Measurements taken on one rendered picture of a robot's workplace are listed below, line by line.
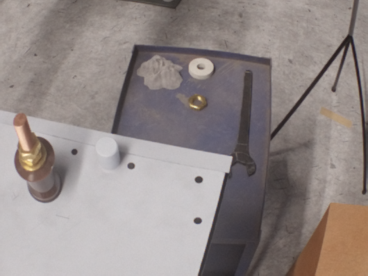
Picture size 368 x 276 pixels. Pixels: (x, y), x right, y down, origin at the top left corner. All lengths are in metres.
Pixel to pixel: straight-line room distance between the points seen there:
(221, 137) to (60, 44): 1.76
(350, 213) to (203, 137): 0.53
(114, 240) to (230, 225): 0.60
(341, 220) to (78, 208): 0.79
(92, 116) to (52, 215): 1.83
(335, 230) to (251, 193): 0.31
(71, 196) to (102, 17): 2.37
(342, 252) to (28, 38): 2.51
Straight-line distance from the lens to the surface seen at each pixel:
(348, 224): 1.47
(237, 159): 1.54
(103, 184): 0.96
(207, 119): 1.63
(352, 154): 2.73
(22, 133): 0.82
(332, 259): 1.41
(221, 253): 1.82
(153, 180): 0.96
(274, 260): 2.37
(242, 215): 1.48
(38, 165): 0.88
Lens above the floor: 2.19
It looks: 56 degrees down
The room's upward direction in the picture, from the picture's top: 1 degrees clockwise
